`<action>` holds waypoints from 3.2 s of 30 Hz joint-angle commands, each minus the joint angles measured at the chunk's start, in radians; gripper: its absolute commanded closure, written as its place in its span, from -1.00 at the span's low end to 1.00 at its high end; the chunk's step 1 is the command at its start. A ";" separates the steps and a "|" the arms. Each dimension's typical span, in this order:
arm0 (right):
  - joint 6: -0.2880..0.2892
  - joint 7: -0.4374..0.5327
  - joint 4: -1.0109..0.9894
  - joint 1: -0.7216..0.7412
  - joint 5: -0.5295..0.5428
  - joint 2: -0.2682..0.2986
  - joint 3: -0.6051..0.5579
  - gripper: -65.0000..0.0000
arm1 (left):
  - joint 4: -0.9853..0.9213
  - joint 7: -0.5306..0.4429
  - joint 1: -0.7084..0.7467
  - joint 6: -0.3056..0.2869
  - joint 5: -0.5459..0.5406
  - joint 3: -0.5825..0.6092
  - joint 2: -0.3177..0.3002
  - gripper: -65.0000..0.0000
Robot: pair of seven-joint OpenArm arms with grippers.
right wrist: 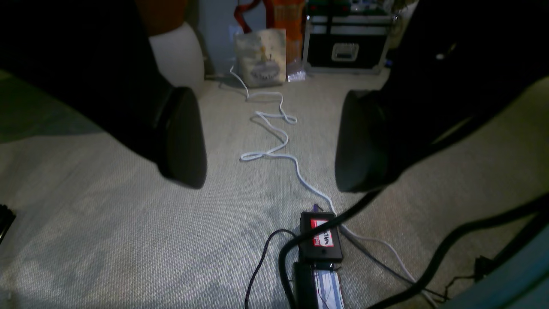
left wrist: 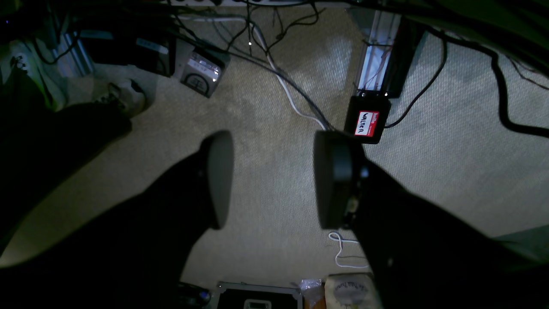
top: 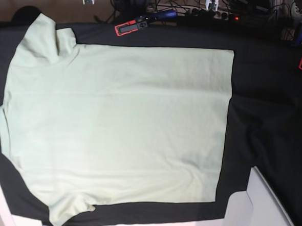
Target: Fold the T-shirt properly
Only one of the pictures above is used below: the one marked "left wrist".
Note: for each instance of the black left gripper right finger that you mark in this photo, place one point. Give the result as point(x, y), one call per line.
point(353, 193)

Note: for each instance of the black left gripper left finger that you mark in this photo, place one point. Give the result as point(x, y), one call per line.
point(188, 199)

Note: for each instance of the white paper bag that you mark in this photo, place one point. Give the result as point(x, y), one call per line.
point(351, 291)

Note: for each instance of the black silver-edged case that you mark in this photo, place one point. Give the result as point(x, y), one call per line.
point(247, 296)

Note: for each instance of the black box with name sticker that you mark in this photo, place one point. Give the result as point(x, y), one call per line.
point(366, 118)

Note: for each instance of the grey electronic box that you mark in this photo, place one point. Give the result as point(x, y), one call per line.
point(199, 69)

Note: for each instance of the aluminium frame rail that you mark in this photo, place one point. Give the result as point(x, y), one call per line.
point(389, 41)

